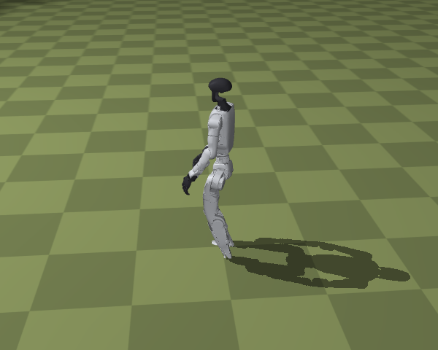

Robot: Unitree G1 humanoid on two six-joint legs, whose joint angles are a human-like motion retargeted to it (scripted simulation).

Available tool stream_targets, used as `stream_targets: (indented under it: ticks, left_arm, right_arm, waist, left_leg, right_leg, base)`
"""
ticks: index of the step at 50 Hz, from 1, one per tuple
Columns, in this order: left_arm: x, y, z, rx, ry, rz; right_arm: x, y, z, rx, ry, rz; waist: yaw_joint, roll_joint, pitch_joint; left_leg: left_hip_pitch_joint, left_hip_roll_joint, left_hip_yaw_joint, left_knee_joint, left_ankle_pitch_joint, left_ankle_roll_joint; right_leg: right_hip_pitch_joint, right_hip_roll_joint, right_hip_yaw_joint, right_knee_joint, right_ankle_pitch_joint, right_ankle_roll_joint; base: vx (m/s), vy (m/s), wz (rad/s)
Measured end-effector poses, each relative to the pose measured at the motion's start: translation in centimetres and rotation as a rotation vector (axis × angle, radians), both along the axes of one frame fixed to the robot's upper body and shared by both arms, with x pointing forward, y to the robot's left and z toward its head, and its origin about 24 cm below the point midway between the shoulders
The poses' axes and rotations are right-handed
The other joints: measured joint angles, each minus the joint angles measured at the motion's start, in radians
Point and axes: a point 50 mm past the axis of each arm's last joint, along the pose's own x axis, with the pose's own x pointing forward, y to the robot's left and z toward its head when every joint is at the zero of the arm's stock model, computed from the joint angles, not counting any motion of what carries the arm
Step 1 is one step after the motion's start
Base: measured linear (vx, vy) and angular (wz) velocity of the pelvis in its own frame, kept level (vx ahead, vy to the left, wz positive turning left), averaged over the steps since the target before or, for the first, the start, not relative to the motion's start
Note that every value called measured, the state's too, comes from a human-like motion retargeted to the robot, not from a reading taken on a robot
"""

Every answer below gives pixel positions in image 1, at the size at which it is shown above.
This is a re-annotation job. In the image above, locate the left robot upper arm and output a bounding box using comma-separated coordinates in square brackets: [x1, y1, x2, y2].
[207, 114, 223, 160]

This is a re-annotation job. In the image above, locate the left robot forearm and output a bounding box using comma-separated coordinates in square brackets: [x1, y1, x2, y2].
[188, 149, 211, 179]

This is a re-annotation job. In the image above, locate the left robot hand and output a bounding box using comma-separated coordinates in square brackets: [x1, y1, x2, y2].
[182, 174, 197, 195]

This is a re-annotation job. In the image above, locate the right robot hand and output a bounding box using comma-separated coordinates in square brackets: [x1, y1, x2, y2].
[193, 146, 208, 167]

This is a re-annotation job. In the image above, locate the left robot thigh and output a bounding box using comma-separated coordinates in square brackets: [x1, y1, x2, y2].
[203, 170, 226, 227]

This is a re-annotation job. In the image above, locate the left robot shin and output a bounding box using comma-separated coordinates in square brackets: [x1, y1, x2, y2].
[208, 219, 232, 258]

